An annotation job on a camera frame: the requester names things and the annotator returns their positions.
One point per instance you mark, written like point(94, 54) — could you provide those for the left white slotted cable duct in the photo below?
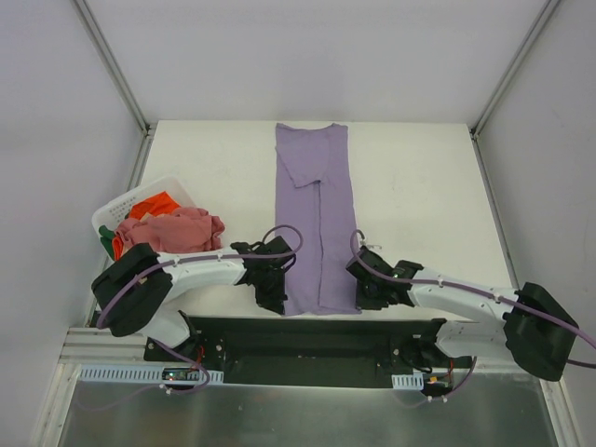
point(147, 375)

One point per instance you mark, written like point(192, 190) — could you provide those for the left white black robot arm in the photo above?
point(135, 291)

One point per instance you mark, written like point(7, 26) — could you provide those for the white slotted cable duct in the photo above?
point(147, 375)
point(408, 382)

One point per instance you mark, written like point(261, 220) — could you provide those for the pink t-shirt in basket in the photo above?
point(183, 230)

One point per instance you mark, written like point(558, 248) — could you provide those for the aluminium extrusion rail left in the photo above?
point(90, 345)

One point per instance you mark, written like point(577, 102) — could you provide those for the lavender purple t-shirt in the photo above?
point(314, 194)

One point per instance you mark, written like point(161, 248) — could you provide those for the right white slotted cable duct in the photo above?
point(408, 382)

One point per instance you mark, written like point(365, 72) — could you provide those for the aluminium frame post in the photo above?
point(538, 26)
point(110, 63)

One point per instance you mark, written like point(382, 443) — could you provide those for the green garment in basket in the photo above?
point(106, 237)

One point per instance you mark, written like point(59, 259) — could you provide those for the right aluminium frame post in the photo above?
point(538, 26)

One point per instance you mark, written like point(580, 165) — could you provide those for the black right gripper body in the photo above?
point(368, 292)

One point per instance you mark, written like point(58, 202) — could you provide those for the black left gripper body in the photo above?
point(275, 289)

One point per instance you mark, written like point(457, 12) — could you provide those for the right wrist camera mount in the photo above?
point(370, 246)

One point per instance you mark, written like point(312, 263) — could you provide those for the white plastic laundry basket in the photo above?
point(116, 211)

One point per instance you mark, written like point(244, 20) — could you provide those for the left aluminium frame post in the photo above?
point(110, 63)

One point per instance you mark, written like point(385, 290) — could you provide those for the orange t-shirt in basket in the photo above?
point(156, 205)

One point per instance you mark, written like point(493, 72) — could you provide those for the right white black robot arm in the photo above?
point(527, 326)

